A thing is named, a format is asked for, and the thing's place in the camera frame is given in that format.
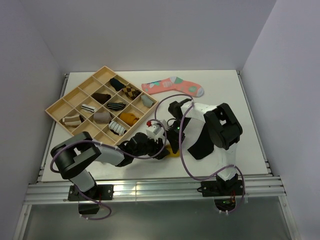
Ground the rolled grey sock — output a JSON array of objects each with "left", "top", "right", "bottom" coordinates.
[{"left": 141, "top": 95, "right": 155, "bottom": 108}]

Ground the mustard yellow sock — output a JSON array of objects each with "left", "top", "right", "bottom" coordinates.
[{"left": 165, "top": 144, "right": 180, "bottom": 158}]

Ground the wooden compartment tray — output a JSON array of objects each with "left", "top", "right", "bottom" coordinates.
[{"left": 45, "top": 66, "right": 164, "bottom": 156}]

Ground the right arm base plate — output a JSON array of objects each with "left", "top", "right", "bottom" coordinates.
[{"left": 197, "top": 179, "right": 244, "bottom": 197}]

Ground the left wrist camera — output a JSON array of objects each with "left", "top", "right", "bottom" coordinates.
[{"left": 146, "top": 119, "right": 168, "bottom": 141}]

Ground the rolled beige sock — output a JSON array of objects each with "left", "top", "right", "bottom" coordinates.
[{"left": 93, "top": 111, "right": 112, "bottom": 124}]

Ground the rolled mustard sock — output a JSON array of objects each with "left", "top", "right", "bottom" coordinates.
[{"left": 119, "top": 112, "right": 139, "bottom": 127}]

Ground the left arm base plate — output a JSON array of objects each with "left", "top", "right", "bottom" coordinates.
[{"left": 67, "top": 184, "right": 114, "bottom": 202}]

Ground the rolled black striped sock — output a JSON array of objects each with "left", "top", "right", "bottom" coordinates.
[{"left": 106, "top": 102, "right": 127, "bottom": 112}]

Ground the rolled dark navy sock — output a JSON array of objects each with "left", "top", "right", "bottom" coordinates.
[{"left": 109, "top": 77, "right": 126, "bottom": 92}]

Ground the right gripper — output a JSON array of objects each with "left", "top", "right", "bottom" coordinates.
[{"left": 163, "top": 117, "right": 192, "bottom": 154}]

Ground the rolled white black sock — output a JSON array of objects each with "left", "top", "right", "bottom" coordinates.
[{"left": 80, "top": 103, "right": 97, "bottom": 114}]

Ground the rolled brown white sock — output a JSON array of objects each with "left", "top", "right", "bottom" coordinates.
[{"left": 62, "top": 114, "right": 85, "bottom": 127}]

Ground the aluminium frame rail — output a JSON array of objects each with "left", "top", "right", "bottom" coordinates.
[{"left": 23, "top": 175, "right": 286, "bottom": 205}]

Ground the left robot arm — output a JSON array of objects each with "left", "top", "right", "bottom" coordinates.
[{"left": 50, "top": 131, "right": 170, "bottom": 200}]

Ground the rolled argyle brown sock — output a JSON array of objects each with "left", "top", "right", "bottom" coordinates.
[{"left": 122, "top": 85, "right": 141, "bottom": 100}]

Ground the rolled dark brown sock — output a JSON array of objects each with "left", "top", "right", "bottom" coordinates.
[{"left": 91, "top": 92, "right": 112, "bottom": 105}]

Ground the pink patterned sock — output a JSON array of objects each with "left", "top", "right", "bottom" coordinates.
[{"left": 141, "top": 76, "right": 205, "bottom": 97}]

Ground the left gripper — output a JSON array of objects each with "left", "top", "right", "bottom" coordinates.
[{"left": 133, "top": 133, "right": 170, "bottom": 160}]

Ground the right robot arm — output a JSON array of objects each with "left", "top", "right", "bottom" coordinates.
[{"left": 166, "top": 98, "right": 243, "bottom": 195}]

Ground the rolled white striped sock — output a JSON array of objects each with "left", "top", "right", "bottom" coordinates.
[{"left": 108, "top": 120, "right": 127, "bottom": 136}]

